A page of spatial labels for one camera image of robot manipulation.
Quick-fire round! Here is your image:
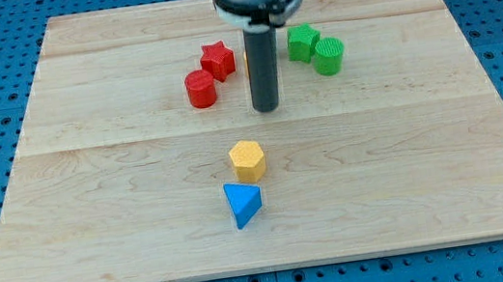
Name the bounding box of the yellow hexagon block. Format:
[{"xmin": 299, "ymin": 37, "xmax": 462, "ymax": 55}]
[{"xmin": 229, "ymin": 140, "xmax": 266, "ymax": 183}]

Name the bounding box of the blue triangle block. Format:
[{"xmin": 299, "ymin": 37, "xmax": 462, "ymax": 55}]
[{"xmin": 223, "ymin": 183, "xmax": 263, "ymax": 229}]

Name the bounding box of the red cylinder block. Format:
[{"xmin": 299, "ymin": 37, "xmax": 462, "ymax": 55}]
[{"xmin": 184, "ymin": 70, "xmax": 217, "ymax": 109}]

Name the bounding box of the red star block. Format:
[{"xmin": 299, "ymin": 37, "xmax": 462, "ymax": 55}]
[{"xmin": 200, "ymin": 41, "xmax": 237, "ymax": 82}]

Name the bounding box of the yellow block behind rod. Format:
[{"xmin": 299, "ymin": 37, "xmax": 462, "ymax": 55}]
[{"xmin": 242, "ymin": 51, "xmax": 250, "ymax": 79}]

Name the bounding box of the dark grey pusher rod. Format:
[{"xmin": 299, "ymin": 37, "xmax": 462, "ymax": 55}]
[{"xmin": 243, "ymin": 29, "xmax": 279, "ymax": 113}]

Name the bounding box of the green cylinder block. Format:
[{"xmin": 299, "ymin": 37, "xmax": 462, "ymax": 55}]
[{"xmin": 312, "ymin": 37, "xmax": 345, "ymax": 76}]

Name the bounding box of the wooden board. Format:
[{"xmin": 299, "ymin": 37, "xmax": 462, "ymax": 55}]
[{"xmin": 0, "ymin": 0, "xmax": 503, "ymax": 282}]

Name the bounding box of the green star block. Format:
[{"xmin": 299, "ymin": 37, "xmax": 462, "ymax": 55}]
[{"xmin": 287, "ymin": 24, "xmax": 321, "ymax": 64}]

